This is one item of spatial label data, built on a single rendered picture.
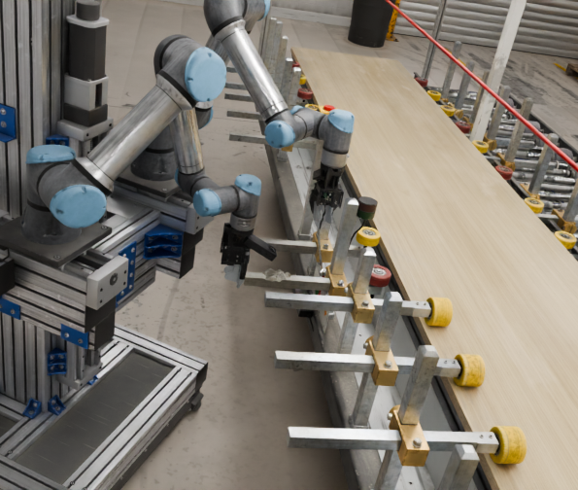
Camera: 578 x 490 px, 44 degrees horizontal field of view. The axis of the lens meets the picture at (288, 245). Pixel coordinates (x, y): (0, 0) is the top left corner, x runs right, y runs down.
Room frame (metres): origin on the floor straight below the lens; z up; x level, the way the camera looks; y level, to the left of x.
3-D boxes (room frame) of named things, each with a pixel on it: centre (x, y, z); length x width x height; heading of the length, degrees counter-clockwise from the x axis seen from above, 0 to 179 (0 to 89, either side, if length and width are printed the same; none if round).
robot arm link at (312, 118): (1.95, 0.02, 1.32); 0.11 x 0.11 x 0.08; 63
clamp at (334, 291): (1.90, -0.17, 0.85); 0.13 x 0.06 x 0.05; 12
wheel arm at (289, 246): (2.12, -0.07, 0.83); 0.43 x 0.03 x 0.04; 102
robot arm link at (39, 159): (1.57, 0.61, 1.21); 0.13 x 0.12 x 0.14; 41
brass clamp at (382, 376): (1.41, -0.28, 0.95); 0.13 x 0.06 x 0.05; 12
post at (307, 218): (2.42, -0.05, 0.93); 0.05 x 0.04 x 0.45; 12
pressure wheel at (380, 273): (1.91, -0.29, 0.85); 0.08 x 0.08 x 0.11
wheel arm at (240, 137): (3.10, 0.15, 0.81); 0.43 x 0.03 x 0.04; 102
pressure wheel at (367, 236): (2.16, -0.26, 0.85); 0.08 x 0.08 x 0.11
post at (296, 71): (3.15, 0.11, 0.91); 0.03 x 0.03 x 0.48; 12
